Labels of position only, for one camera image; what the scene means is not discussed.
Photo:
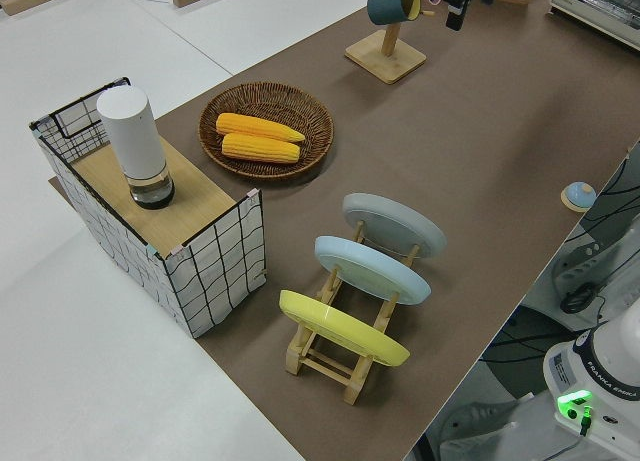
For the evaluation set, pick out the gray plate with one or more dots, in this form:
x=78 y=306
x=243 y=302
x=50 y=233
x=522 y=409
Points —
x=395 y=223

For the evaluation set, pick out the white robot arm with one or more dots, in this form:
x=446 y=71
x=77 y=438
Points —
x=575 y=371

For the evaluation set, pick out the light blue plate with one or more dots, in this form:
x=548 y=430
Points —
x=370 y=268

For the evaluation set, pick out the yellow plate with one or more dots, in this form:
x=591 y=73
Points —
x=340 y=331

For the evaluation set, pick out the wooden plate rack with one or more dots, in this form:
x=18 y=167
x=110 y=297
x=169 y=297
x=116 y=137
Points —
x=325 y=368

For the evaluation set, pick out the dark blue mug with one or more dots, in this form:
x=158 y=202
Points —
x=387 y=3

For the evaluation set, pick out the wooden mug tree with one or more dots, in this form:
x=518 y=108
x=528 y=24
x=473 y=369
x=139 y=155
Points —
x=385 y=63

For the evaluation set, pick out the white toaster oven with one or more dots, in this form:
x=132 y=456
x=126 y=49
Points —
x=600 y=6

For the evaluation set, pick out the brown table mat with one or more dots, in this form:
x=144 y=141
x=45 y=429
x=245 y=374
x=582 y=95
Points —
x=450 y=181

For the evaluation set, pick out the brown wicker basket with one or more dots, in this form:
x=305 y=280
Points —
x=310 y=116

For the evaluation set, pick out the yellow corn cob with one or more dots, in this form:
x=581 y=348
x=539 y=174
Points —
x=255 y=126
x=260 y=148

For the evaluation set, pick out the white cylindrical bottle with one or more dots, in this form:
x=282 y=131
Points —
x=132 y=136

